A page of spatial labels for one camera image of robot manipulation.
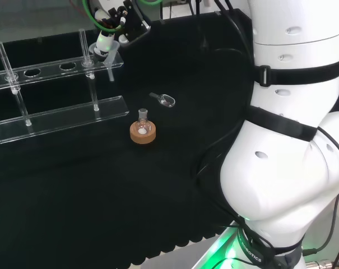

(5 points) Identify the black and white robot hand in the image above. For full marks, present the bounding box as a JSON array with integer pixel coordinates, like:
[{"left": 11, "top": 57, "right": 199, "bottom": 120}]
[{"left": 92, "top": 0, "right": 152, "bottom": 63}]

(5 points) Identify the clear glass weighing funnel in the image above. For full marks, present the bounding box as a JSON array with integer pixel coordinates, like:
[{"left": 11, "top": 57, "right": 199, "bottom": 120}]
[{"left": 148, "top": 92, "right": 177, "bottom": 109}]

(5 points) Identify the clear acrylic funnel stand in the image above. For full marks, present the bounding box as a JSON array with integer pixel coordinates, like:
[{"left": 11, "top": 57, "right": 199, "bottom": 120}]
[{"left": 0, "top": 27, "right": 130, "bottom": 145}]

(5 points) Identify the small round-bottom glass flask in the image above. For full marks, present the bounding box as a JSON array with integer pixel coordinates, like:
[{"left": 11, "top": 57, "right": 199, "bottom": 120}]
[{"left": 136, "top": 108, "right": 151, "bottom": 136}]

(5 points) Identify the black bench cloth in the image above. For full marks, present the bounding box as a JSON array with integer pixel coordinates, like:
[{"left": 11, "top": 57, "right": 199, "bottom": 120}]
[{"left": 0, "top": 8, "right": 257, "bottom": 269}]

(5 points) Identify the green cable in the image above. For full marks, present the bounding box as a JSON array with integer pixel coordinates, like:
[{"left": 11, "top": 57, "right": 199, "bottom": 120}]
[{"left": 82, "top": 0, "right": 127, "bottom": 32}]

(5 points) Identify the round cork ring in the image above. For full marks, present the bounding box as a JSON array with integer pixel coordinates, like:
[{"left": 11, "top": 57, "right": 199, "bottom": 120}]
[{"left": 129, "top": 120, "right": 157, "bottom": 145}]

